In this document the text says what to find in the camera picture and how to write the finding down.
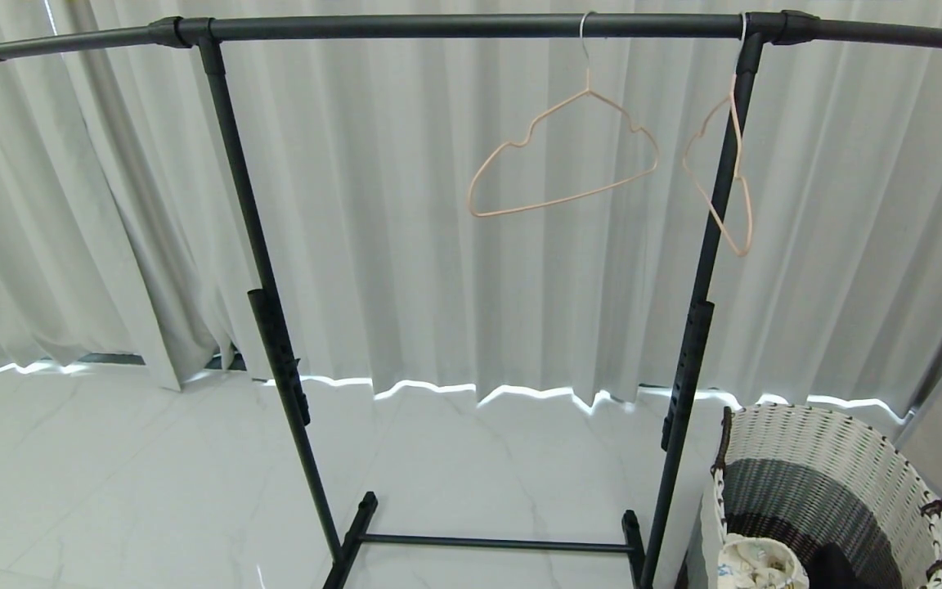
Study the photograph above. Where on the pink clothes hanger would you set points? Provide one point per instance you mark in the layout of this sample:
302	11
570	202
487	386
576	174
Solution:
589	82
748	217

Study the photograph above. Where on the black garment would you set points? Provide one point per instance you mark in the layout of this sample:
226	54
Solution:
831	573

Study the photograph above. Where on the black clothes rack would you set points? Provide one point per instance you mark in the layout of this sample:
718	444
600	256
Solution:
438	26

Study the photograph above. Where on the white laundry basket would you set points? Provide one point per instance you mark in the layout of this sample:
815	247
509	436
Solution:
831	442

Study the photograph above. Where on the white curtain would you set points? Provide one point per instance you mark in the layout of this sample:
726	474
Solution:
13	204
438	286

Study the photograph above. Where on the cream printed garment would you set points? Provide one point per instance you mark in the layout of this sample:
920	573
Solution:
757	564

